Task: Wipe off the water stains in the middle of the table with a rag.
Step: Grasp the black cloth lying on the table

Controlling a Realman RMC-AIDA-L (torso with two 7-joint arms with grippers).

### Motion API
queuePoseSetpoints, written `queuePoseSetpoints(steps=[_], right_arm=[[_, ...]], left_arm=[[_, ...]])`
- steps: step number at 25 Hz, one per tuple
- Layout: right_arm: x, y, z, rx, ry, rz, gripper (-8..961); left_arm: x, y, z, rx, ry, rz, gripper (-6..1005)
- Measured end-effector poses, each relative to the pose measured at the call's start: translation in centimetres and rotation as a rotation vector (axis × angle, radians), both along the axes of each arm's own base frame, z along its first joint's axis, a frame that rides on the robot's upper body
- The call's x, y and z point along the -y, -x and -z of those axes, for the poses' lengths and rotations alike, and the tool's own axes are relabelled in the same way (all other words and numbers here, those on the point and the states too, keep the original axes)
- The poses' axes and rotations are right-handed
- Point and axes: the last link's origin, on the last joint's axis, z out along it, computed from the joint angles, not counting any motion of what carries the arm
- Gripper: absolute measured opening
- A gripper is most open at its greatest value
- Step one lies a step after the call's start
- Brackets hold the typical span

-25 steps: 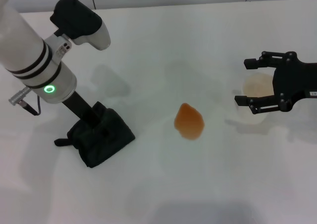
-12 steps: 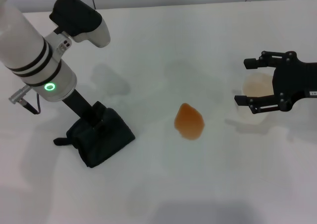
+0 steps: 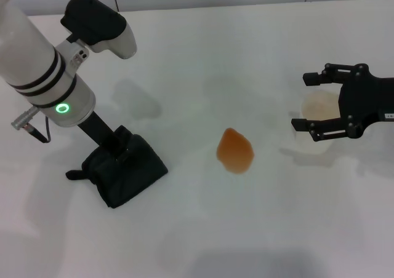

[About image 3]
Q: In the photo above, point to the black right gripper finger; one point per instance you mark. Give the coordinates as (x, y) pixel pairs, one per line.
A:
(329, 75)
(329, 130)

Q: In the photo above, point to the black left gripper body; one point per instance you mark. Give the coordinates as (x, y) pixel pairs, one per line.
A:
(101, 133)

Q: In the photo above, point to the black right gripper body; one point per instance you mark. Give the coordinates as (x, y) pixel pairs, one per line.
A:
(363, 99)

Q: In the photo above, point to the clear plastic cup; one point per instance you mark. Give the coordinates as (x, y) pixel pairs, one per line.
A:
(320, 105)

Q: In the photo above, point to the dark rag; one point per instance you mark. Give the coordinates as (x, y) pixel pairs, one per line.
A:
(132, 173)

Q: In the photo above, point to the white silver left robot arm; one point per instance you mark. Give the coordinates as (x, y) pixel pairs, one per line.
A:
(30, 59)

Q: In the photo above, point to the orange-brown liquid stain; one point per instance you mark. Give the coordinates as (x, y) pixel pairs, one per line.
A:
(235, 152)

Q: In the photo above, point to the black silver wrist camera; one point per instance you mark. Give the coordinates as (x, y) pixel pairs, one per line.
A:
(95, 22)

